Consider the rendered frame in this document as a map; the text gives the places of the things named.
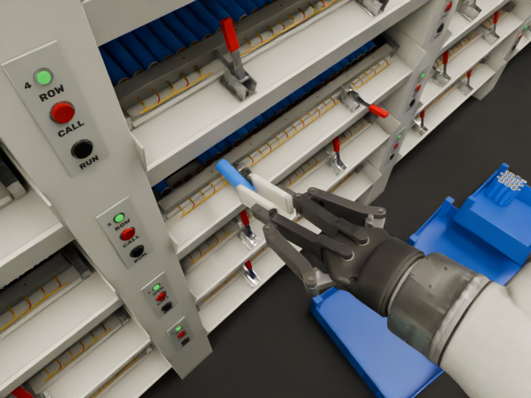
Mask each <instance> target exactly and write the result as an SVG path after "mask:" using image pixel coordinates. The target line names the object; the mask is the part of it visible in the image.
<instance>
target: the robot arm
mask: <svg viewBox="0 0 531 398"><path fill-rule="evenodd" d="M250 177H251V180H252V183H253V187H254V188H255V189H256V190H257V191H256V193H255V192H253V191H252V190H249V189H248V188H246V187H245V186H243V185H241V184H239V185H238V186H237V187H236V188H237V191H238V194H239V199H240V201H241V203H243V204H244V205H246V206H247V207H248V208H251V211H252V213H253V216H254V218H255V219H257V220H259V221H260V222H262V223H263V224H265V225H264V226H263V228H262V230H263V234H264V236H265V242H266V244H267V245H268V246H269V247H270V248H271V249H272V250H273V251H274V252H275V253H276V255H277V256H278V257H279V258H280V259H281V260H282V261H283V262H284V263H285V264H286V265H287V266H288V267H289V268H290V269H291V270H292V271H293V272H294V273H295V274H296V275H297V276H298V277H299V278H300V279H301V280H302V281H303V284H304V287H305V289H306V291H307V294H308V295H309V296H310V297H312V298H314V297H316V296H318V293H319V292H318V291H320V290H322V289H325V288H328V287H332V286H333V287H335V288H336V289H338V290H343V291H347V292H349V293H351V294H352V295H353V296H354V297H355V298H356V299H358V300H359V301H360V302H362V303H363V304H364V305H366V306H367V307H369V308H370V309H372V310H373V311H375V312H376V313H377V314H379V315H380V316H382V317H387V328H388V329H389V330H390V331H391V332H392V333H393V334H394V335H395V336H397V337H399V338H400V339H401V340H403V341H405V342H406V343H407V344H408V345H410V346H411V347H413V348H414V349H416V350H417V351H418V352H419V353H421V354H422V355H424V356H425V357H426V358H427V360H429V361H430V362H432V363H435V364H436V365H437V366H439V367H440V368H441V369H443V370H444V371H445V372H447V373H448V374H449V375H450V376H451V377H452V378H453V379H454V380H455V381H456V382H457V383H458V384H459V385H460V386H461V388H462V389H463V390H464V392H465V393H466V394H467V395H468V396H469V397H470V398H531V251H530V253H529V256H528V257H527V258H526V260H525V263H524V264H523V266H522V267H521V268H520V269H519V270H518V271H517V272H516V274H515V275H514V276H513V277H511V278H510V279H509V280H508V281H507V282H506V283H505V284H504V285H501V284H499V283H496V282H494V281H491V280H490V279H488V278H487V277H486V276H485V275H483V274H481V273H477V272H474V271H473V270H472V269H470V268H467V267H465V266H464V265H462V264H460V263H458V262H456V261H454V260H453V259H451V258H449V257H447V256H445V255H443V254H441V253H438V252H434V253H430V254H428V255H427V256H426V257H425V255H424V252H423V251H421V250H418V249H417V248H416V247H414V246H411V245H409V244H408V243H407V242H404V241H402V240H400V239H399V238H396V237H390V236H389V235H388V233H387V232H386V231H385V230H384V229H383V228H384V227H385V226H386V210H385V209H384V208H382V207H373V206H366V205H362V204H360V203H357V202H354V201H351V200H349V199H346V198H343V197H340V196H337V195H335V194H333V193H329V192H326V191H325V190H320V189H318V188H316V187H309V188H308V189H307V192H305V193H296V192H294V191H292V190H290V189H289V188H288V187H286V186H284V185H280V184H279V185H278V186H275V185H273V184H272V183H270V182H268V181H266V180H265V179H263V178H262V177H260V176H258V175H256V174H255V173H253V174H252V175H251V176H250ZM279 208H280V209H282V210H283V211H285V212H286V213H288V214H289V215H291V214H293V213H294V209H295V210H296V215H297V216H298V213H299V215H301V216H302V217H303V218H305V219H306V220H308V221H309V222H311V223H312V224H314V225H315V226H316V227H317V228H319V229H320V230H321V231H323V232H325V233H326V234H327V235H328V236H330V237H331V238H329V237H327V236H325V235H318V234H316V233H314V232H313V231H310V230H309V229H307V228H305V227H303V226H301V225H299V224H297V223H296V222H294V221H292V220H290V219H288V218H286V217H284V216H282V215H281V214H280V211H279ZM338 218H340V219H338ZM349 222H350V223H354V224H356V225H358V226H360V227H355V226H353V225H352V224H350V223H349ZM290 242H291V243H293V244H295V245H297V246H298V247H300V248H302V249H303V250H306V251H307V252H309V253H311V254H313V255H315V256H316V258H317V259H318V260H319V261H320V262H322V263H324V264H325V266H326V270H327V273H328V274H325V273H322V272H321V271H320V270H319V269H318V268H316V267H314V268H312V266H311V264H310V263H309V261H308V260H307V259H306V258H305V257H304V256H303V255H302V254H301V253H300V252H299V251H298V250H297V249H296V248H295V247H294V246H293V245H292V244H291V243H290Z"/></svg>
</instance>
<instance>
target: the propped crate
mask: <svg viewBox="0 0 531 398"><path fill-rule="evenodd" d="M508 167H509V165H507V164H506V163H503V164H502V165H501V166H500V167H499V169H498V170H497V171H496V172H495V173H494V174H493V175H492V176H491V177H490V178H489V179H488V180H487V181H486V182H485V183H484V184H483V185H482V186H481V187H480V188H479V189H478V190H477V191H476V192H475V193H474V194H473V195H470V196H469V197H468V198H467V200H466V201H465V203H464V204H463V205H462V206H461V207H460V209H459V210H458V212H457V213H456V215H455V216H454V218H453V220H455V221H457V222H458V223H460V224H461V225H462V226H464V227H466V228H467V229H469V230H470V231H471V232H472V233H474V234H475V235H477V236H479V237H480V238H482V239H483V240H484V241H486V242H488V243H489V244H491V245H492V246H494V247H495V248H496V249H497V250H499V251H501V252H502V253H504V254H506V255H507V256H508V257H510V258H511V259H513V260H514V261H516V262H517V263H519V264H520V265H521V266H523V264H524V263H525V260H526V258H527V257H528V256H529V253H530V251H531V187H529V186H527V185H524V187H523V188H522V189H521V191H520V192H519V193H518V194H517V196H516V197H515V198H514V199H513V200H512V202H511V203H509V205H508V206H505V205H504V206H500V205H498V203H497V202H494V201H492V199H489V198H487V197H486V193H485V190H486V189H487V188H488V187H489V186H490V184H491V183H492V182H493V180H494V179H495V177H496V176H498V175H499V173H500V172H503V171H506V170H507V169H508Z"/></svg>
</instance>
